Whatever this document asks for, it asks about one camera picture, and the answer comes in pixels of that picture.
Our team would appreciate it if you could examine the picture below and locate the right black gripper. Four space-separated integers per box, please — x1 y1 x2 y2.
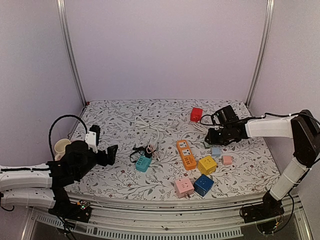
205 125 232 146

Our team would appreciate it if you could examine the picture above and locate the light blue plug adapter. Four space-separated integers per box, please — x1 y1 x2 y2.
210 147 221 158

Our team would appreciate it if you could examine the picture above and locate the pink plug adapter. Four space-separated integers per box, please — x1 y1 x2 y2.
222 155 233 165

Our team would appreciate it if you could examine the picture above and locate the yellow cube socket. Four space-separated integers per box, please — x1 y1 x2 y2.
197 155 218 176

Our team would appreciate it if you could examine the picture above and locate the orange power strip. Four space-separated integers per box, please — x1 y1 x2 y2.
176 140 197 171

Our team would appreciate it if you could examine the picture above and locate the green plug adapter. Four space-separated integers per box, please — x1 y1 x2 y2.
202 141 212 149

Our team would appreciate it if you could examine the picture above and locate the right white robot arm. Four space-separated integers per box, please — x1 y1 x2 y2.
204 105 320 218

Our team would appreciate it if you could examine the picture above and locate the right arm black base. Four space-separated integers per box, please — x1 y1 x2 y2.
239 191 285 223

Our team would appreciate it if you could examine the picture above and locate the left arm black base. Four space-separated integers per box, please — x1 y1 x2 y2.
48 201 92 223

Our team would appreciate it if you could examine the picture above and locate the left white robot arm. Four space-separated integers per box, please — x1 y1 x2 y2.
0 125 118 217

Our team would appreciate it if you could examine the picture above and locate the teal USB charger socket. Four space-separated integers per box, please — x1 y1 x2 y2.
135 155 152 173

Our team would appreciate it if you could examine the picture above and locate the red cube socket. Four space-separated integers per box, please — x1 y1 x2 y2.
190 107 203 123

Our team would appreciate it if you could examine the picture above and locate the blue cube socket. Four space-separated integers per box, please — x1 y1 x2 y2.
193 174 214 197

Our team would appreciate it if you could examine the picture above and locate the pink cube socket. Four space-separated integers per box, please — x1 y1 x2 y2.
174 178 195 199

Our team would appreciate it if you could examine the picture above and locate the floral patterned table mat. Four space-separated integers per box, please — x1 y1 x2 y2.
66 99 280 201

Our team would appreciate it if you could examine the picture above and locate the cream plastic cup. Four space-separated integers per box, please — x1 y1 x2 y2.
54 138 71 161

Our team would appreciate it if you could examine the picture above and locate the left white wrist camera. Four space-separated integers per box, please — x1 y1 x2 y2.
85 124 101 154

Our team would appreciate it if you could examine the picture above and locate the white cable of red socket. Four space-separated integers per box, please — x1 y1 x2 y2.
181 121 211 141

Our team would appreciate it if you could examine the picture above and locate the black plug with cable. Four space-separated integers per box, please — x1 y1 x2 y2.
129 146 153 163

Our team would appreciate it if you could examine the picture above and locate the white coiled power cable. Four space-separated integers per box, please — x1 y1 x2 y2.
134 116 181 148

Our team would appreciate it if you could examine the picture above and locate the front aluminium rail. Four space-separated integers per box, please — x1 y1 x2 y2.
21 193 313 240

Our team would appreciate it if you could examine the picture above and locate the right aluminium frame post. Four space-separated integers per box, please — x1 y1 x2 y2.
245 0 275 108

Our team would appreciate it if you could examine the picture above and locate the aluminium frame post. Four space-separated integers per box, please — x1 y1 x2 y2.
245 0 275 108
56 0 87 107

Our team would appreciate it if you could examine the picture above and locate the left aluminium frame post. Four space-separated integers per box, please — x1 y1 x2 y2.
56 0 87 107

